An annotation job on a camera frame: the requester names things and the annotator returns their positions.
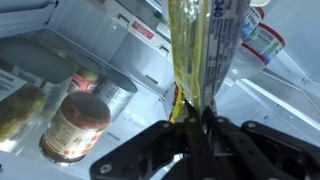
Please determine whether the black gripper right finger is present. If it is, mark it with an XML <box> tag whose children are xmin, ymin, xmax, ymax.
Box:
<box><xmin>201</xmin><ymin>106</ymin><xmax>320</xmax><ymax>180</ymax></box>

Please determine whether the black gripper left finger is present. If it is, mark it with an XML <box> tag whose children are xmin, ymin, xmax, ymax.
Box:
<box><xmin>89</xmin><ymin>102</ymin><xmax>209</xmax><ymax>180</ymax></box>

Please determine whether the food packet with printed label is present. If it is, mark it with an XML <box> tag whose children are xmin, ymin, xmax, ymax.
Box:
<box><xmin>167</xmin><ymin>0</ymin><xmax>252</xmax><ymax>125</ymax></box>

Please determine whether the stainless steel refrigerator body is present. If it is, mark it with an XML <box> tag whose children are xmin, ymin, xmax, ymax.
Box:
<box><xmin>0</xmin><ymin>0</ymin><xmax>320</xmax><ymax>180</ymax></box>

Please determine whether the silver tin can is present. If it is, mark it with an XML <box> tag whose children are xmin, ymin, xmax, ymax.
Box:
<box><xmin>94</xmin><ymin>75</ymin><xmax>139</xmax><ymax>123</ymax></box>

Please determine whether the sauce jar dark red lid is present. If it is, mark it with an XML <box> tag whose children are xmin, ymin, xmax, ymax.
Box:
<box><xmin>38</xmin><ymin>91</ymin><xmax>112</xmax><ymax>165</ymax></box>

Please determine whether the small red jar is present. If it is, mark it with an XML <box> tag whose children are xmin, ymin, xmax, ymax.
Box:
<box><xmin>67</xmin><ymin>67</ymin><xmax>102</xmax><ymax>95</ymax></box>

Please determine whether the white fridge component red sticker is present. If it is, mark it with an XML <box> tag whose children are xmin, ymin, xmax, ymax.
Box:
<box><xmin>108</xmin><ymin>13</ymin><xmax>176</xmax><ymax>98</ymax></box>

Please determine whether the plastic bottle red white label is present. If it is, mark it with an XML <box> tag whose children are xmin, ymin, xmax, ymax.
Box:
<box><xmin>239</xmin><ymin>0</ymin><xmax>272</xmax><ymax>39</ymax></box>
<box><xmin>228</xmin><ymin>22</ymin><xmax>286</xmax><ymax>81</ymax></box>

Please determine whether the clear labelled food tub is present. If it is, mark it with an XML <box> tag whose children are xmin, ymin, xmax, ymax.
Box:
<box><xmin>0</xmin><ymin>68</ymin><xmax>48</xmax><ymax>144</ymax></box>

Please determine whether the container with grey lid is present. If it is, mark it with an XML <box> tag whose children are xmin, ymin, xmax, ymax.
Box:
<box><xmin>0</xmin><ymin>35</ymin><xmax>78</xmax><ymax>111</ymax></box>

